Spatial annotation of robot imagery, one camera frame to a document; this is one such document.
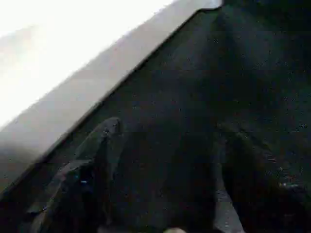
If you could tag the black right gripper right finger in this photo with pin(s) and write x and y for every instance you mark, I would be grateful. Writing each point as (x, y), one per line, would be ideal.
(267, 194)

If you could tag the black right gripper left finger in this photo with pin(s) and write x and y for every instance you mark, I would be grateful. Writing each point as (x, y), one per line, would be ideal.
(85, 174)

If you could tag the white plastic table top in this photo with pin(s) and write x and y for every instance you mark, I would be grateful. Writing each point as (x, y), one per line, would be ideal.
(60, 60)

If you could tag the black plastic mat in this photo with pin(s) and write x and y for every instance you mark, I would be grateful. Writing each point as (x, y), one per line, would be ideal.
(206, 97)

